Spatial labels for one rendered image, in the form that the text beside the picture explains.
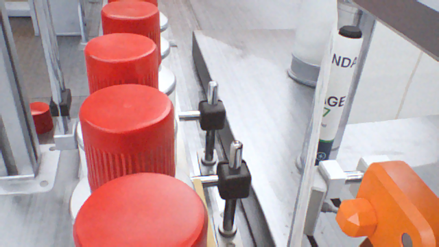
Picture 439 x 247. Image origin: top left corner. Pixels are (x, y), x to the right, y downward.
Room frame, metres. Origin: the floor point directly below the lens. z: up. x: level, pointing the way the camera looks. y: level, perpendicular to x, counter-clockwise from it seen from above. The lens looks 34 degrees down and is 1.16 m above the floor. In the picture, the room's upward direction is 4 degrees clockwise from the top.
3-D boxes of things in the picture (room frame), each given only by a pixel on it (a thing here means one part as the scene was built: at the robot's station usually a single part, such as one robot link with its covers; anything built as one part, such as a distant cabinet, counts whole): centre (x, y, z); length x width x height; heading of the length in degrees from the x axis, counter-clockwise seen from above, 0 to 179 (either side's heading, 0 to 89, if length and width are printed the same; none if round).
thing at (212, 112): (0.39, 0.01, 0.89); 0.03 x 0.03 x 0.12; 14
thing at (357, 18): (0.34, -0.11, 0.97); 0.05 x 0.05 x 0.19
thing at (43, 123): (0.44, 0.25, 0.85); 0.03 x 0.03 x 0.03
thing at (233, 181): (0.28, 0.00, 0.89); 0.06 x 0.03 x 0.12; 104
